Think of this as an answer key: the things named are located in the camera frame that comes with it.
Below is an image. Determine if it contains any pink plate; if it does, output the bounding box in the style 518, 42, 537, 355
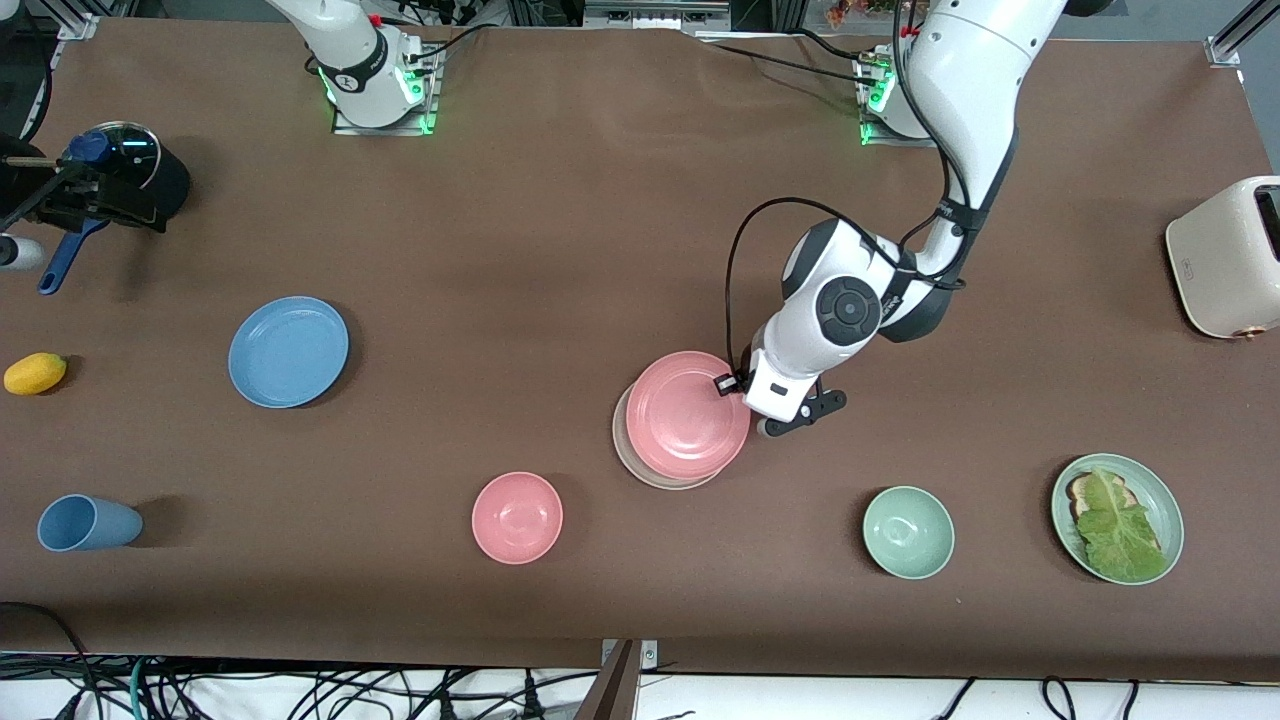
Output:
626, 351, 752, 482

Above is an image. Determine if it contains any blue plate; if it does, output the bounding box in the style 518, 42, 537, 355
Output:
228, 296, 350, 409

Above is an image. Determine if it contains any glass lid with blue knob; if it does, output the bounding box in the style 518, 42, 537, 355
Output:
62, 121, 162, 196

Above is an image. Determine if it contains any beige plate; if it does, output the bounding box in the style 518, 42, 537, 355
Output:
612, 384, 737, 491

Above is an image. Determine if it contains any yellow lemon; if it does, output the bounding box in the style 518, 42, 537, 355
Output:
3, 352, 69, 396

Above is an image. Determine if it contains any brown table cover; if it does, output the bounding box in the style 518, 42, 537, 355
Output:
0, 15, 1280, 683

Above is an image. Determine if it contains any green bowl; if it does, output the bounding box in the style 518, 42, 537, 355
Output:
862, 486, 956, 581

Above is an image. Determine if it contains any pink bowl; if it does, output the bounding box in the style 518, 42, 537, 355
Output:
471, 472, 564, 566

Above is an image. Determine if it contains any blue cup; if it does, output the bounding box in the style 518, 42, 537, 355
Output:
37, 494, 144, 553

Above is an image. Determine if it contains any toasted bread slice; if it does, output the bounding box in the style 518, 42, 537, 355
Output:
1065, 472, 1133, 523

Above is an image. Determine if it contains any green lettuce leaf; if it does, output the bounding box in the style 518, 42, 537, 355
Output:
1073, 468, 1166, 583

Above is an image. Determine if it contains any green plate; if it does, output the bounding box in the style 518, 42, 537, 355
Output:
1050, 453, 1186, 587

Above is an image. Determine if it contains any beige toaster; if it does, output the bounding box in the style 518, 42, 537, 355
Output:
1165, 176, 1280, 341

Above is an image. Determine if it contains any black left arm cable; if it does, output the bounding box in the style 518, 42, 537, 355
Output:
724, 195, 969, 377

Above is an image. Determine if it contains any aluminium frame profile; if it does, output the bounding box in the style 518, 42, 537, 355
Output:
1205, 0, 1280, 67
55, 0, 103, 41

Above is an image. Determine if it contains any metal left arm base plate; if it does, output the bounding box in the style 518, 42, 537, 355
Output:
858, 55, 946, 149

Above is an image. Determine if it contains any metal table bracket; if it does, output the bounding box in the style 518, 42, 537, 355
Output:
575, 638, 660, 720

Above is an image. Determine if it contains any black left base cable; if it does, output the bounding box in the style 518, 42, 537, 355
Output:
700, 28, 886, 87

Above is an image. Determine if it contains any black base cable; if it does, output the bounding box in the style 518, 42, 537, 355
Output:
700, 28, 886, 87
405, 20, 501, 64

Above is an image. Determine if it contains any black right base cable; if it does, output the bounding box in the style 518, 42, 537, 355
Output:
405, 20, 501, 64

